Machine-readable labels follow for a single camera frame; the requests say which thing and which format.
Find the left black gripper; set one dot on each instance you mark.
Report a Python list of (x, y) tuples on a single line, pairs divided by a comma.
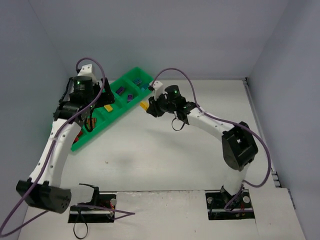
[(105, 93)]

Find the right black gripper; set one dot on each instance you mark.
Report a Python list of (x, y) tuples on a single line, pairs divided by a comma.
[(153, 107)]

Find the yellow long lego plate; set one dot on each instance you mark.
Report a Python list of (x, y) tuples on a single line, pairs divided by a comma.
[(108, 108)]

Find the purple rounded lego brick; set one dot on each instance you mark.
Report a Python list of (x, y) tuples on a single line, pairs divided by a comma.
[(120, 90)]

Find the yellow rounded lego brick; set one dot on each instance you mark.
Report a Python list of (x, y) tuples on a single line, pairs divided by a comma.
[(145, 105)]

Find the brown lego plate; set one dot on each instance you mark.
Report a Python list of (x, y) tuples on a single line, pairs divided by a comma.
[(91, 123)]

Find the teal lego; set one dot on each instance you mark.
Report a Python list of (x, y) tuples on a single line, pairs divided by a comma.
[(144, 87)]

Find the teal lego brick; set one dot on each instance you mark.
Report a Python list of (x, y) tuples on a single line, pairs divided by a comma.
[(137, 81)]

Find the long red lego brick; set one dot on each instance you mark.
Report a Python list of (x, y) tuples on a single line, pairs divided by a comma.
[(78, 136)]

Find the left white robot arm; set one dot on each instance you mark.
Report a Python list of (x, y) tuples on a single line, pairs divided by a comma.
[(42, 189)]

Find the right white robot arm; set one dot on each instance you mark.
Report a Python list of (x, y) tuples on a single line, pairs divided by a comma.
[(238, 145)]

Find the green divided sorting tray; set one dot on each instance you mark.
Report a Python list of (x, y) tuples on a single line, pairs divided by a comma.
[(120, 107)]

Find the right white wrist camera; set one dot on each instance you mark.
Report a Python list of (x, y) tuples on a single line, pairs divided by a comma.
[(157, 88)]

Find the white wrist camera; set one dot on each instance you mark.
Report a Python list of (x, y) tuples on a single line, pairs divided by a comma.
[(88, 71), (157, 88)]

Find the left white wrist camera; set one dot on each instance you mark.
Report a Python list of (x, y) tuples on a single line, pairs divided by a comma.
[(88, 71)]

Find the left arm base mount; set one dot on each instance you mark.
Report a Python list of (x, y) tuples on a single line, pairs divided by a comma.
[(89, 213)]

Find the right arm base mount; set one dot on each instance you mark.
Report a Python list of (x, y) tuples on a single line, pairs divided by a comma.
[(221, 206)]

